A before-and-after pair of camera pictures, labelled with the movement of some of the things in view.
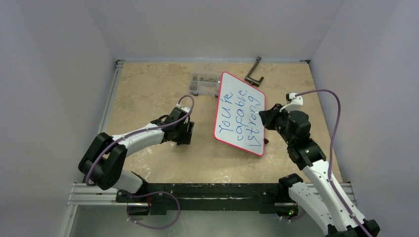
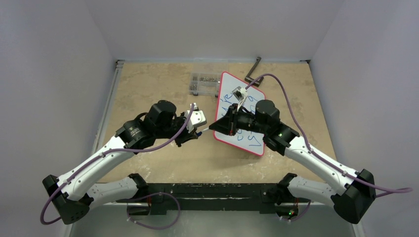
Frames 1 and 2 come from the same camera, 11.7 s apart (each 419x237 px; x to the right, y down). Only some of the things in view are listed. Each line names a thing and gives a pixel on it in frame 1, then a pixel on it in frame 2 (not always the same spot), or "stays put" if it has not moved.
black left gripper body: x=183 y=133 stays put
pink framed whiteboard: x=237 y=122 stays put
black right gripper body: x=266 y=118 -> x=233 y=120
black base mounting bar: x=267 y=195 stays put
